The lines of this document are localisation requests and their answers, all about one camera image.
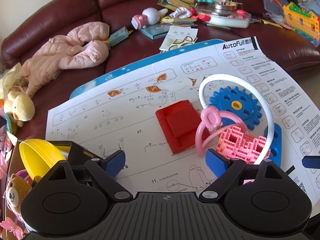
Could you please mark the dark red leather sofa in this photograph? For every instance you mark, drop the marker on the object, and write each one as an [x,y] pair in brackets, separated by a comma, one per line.
[62,10]

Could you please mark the white headband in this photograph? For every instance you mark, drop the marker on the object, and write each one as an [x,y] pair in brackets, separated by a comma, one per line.
[226,75]

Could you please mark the steel pot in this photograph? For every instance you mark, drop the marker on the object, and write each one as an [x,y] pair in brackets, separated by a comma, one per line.
[220,8]

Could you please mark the red plastic block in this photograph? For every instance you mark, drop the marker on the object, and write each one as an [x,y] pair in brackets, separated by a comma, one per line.
[180,120]

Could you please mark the pink bow toy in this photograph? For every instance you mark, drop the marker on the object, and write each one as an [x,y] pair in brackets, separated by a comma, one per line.
[11,227]

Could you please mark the yellow plastic bowl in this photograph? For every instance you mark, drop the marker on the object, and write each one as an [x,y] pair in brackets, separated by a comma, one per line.
[37,155]

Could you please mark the white exercise book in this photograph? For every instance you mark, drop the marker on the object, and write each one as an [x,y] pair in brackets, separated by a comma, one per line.
[180,37]

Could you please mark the black cardboard box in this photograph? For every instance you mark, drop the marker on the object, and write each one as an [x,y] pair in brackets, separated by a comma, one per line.
[77,152]

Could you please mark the brown teddy bear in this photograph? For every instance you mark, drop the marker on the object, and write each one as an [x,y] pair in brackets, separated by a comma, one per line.
[16,195]

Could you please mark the printed instruction sheet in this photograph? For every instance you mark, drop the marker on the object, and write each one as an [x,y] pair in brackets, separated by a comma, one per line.
[112,120]

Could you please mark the yellow paper piece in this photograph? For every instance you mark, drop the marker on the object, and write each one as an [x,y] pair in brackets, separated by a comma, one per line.
[271,23]

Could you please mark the yellow building block castle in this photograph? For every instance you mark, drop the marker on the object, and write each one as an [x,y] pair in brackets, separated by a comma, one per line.
[302,22]

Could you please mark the blue book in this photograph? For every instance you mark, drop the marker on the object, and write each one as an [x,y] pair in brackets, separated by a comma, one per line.
[152,32]

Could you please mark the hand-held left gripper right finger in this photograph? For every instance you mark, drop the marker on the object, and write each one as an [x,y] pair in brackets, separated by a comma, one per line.
[216,162]

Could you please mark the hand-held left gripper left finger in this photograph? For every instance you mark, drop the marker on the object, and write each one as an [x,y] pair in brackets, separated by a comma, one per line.
[113,163]

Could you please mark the blue plastic gear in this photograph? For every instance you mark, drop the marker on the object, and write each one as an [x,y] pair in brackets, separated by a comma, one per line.
[225,102]

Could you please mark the white plastic tray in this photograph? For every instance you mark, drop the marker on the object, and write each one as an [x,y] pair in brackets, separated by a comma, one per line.
[230,22]

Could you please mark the pink padded jacket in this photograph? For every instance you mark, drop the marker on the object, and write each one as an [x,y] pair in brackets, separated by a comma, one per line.
[62,52]

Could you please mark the blue perforated plastic plate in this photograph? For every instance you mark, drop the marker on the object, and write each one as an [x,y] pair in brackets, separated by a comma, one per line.
[277,140]

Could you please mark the white rabbit toy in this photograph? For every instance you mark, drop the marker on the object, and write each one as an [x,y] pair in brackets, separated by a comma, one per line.
[150,15]

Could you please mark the white crumpled cloth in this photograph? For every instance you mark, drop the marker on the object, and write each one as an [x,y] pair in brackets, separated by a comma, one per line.
[180,12]

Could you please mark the yellow duck plush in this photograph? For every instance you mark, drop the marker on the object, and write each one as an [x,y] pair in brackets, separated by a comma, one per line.
[21,105]

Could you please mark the teal carton box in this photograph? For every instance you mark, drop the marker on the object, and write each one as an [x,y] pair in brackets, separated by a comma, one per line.
[120,36]

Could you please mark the cream cloth bag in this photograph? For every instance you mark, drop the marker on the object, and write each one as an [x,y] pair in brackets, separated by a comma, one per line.
[8,76]

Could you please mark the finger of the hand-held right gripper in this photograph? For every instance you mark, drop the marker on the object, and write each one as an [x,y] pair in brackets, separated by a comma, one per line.
[311,162]

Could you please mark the rainbow striped toy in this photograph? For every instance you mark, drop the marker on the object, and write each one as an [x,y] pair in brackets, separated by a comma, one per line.
[10,123]

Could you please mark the pink building block piece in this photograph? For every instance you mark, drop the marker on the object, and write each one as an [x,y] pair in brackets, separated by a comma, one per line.
[240,147]

